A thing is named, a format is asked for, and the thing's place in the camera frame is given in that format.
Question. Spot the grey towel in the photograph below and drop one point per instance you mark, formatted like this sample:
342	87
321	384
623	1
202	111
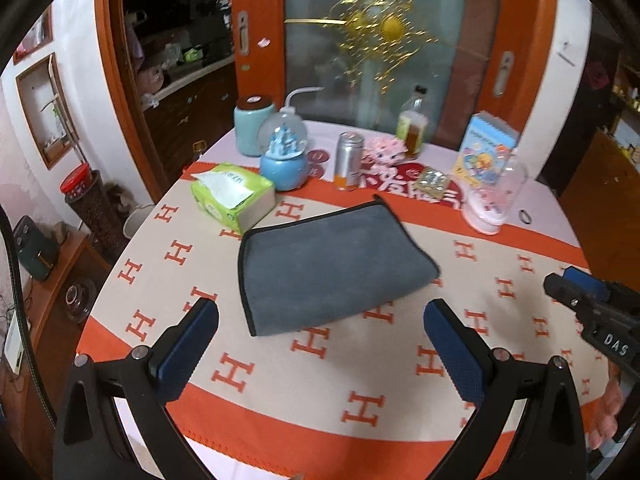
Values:
330	265

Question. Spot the clear cup pink print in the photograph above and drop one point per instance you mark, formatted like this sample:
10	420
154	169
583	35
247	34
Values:
492	200

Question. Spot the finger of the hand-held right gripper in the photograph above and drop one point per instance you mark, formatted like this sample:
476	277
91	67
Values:
567	292
587	284

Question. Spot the dark bin red lid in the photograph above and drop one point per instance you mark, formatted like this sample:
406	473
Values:
100	220

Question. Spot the round glass dish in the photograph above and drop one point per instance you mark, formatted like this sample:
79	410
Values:
80	300

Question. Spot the wooden wall frame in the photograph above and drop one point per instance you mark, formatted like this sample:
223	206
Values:
27	105

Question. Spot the blue castle snow globe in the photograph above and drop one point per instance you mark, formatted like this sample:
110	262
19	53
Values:
284	160

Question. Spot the white bent tube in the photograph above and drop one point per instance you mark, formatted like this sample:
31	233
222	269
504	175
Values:
295	96

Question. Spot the gold sun door decoration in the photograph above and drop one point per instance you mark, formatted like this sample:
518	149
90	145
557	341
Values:
392	27

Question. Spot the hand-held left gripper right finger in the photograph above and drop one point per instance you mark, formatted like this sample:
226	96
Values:
456	357

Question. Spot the wooden side cabinet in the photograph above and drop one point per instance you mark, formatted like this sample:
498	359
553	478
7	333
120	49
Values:
50	310

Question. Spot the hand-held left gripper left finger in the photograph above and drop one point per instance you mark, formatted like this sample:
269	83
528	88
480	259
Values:
186	352

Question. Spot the red lid jar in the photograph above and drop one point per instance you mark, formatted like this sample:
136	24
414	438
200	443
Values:
76	180

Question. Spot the black small appliance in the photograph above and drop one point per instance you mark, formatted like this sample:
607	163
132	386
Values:
32	250

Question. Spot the white bucket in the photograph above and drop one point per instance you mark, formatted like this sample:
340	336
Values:
136	220

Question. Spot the green tissue pack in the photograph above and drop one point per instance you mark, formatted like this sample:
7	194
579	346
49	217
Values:
235	197

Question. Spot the orange and cream patterned tablecloth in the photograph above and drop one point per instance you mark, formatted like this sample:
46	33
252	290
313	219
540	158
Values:
280	395

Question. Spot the small gold foil box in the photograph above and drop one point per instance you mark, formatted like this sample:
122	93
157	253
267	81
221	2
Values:
431	181

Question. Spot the glass bottle amber liquid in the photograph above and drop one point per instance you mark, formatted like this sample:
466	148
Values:
412	127

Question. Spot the colourful cartoon box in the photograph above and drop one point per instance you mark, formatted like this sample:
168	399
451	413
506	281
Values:
482	152

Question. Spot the silver drink can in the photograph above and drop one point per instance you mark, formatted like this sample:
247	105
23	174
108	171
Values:
348	160

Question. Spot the person's right hand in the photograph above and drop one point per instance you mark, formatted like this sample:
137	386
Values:
607	410

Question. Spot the light blue jar brown lid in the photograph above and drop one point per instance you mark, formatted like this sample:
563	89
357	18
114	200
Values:
250	127

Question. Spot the small picture frame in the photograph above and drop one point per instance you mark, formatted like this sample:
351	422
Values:
32	35

